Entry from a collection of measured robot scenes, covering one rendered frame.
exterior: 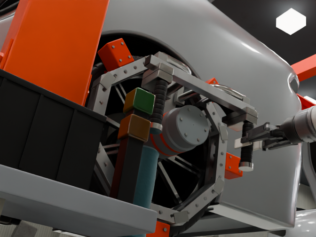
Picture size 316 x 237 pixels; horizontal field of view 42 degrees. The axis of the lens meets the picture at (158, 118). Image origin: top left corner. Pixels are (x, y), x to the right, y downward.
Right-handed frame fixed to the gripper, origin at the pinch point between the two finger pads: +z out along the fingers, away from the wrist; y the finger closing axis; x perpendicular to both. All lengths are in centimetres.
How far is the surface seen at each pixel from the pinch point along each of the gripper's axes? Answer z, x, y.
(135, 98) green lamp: -31, -19, -57
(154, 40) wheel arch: 37, 48, -19
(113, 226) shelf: -35, -41, -58
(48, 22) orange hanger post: -16, -3, -71
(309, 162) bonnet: 198, 128, 295
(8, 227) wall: 1182, 103, 225
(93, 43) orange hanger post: -16, -2, -61
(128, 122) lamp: -31, -24, -57
